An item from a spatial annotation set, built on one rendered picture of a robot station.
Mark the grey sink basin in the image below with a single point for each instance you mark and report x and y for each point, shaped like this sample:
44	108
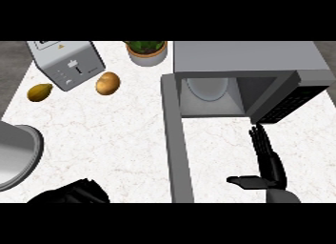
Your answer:
11	155

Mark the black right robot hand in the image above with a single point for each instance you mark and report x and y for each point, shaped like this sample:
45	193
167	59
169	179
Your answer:
271	166

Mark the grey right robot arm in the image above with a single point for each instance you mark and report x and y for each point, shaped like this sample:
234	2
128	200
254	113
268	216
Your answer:
282	196

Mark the grey microwave door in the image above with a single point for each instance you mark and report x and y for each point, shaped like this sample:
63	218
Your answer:
178	143

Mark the grey toaster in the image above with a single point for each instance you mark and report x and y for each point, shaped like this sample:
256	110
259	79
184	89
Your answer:
70	63

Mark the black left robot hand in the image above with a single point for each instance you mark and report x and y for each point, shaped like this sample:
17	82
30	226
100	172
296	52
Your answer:
75	193

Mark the white microwave turntable plate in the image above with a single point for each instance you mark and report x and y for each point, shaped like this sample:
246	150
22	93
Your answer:
207	88

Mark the brown potato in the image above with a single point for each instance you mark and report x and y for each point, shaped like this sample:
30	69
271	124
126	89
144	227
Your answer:
109	83

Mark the grey microwave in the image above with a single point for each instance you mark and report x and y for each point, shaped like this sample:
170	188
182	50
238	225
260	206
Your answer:
254	77

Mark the potted green plant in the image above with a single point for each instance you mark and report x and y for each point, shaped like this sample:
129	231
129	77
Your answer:
147	52

